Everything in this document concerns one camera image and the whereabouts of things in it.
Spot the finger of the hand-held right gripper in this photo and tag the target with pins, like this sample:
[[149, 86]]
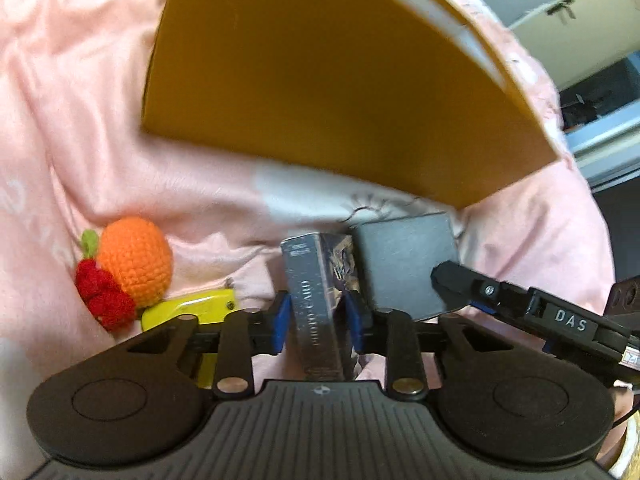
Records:
[[460, 282]]

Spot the dark grey box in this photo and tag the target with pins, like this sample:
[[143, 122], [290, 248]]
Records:
[[400, 260]]

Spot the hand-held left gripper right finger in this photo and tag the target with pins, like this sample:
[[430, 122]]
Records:
[[354, 325]]

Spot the red crochet berries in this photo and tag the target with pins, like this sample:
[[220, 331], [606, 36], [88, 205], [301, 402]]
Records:
[[107, 302]]

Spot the dark silver card box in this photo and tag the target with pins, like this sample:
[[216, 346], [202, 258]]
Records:
[[315, 310]]

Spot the orange cardboard box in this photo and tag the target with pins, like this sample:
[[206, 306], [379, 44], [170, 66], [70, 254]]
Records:
[[325, 85]]

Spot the dark shelf unit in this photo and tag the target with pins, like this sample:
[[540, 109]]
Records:
[[600, 110]]

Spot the pink cloud print blanket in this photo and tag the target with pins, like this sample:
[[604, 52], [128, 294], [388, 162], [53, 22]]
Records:
[[75, 85]]

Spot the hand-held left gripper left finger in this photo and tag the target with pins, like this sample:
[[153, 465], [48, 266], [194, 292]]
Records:
[[281, 322]]

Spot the orange crochet fruit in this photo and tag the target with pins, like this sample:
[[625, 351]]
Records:
[[132, 260]]

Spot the yellow plastic case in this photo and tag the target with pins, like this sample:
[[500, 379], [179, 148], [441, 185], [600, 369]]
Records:
[[200, 305]]

